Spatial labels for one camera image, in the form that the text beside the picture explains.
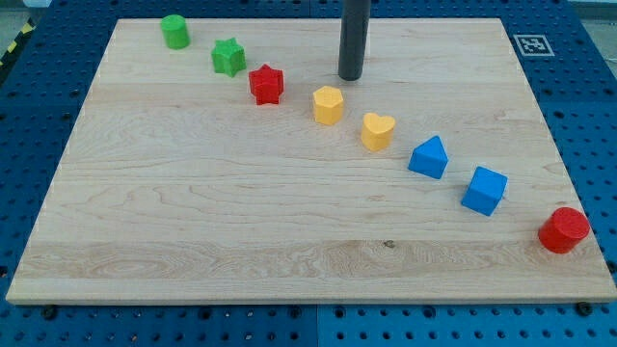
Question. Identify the yellow hexagon block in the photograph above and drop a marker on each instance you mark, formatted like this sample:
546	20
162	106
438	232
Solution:
328	104

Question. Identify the yellow heart block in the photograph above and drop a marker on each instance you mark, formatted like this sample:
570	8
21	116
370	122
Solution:
377	131

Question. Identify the red star block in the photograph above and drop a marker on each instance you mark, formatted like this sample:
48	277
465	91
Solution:
266	85

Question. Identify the blue triangle block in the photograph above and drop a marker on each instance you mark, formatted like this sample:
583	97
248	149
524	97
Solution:
429	158

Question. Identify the green star block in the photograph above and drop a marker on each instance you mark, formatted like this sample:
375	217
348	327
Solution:
228	57

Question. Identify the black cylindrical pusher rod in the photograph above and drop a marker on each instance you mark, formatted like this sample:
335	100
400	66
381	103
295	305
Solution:
353	35

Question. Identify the blue cube block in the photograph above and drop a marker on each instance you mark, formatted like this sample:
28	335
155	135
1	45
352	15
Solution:
485	191

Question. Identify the green cylinder block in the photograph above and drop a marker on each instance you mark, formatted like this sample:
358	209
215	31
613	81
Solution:
175	32

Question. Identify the white fiducial marker tag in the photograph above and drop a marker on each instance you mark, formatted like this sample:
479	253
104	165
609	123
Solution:
531	45

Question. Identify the red cylinder block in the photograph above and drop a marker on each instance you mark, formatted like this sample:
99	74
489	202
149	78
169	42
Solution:
563	230

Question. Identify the black bolt left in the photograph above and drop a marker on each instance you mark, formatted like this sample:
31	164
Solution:
49	313

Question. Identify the black bolt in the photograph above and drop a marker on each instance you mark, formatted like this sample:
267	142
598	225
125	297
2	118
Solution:
49	313
584	309

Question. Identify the black bolt right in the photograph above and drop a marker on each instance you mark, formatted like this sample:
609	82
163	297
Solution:
584	309

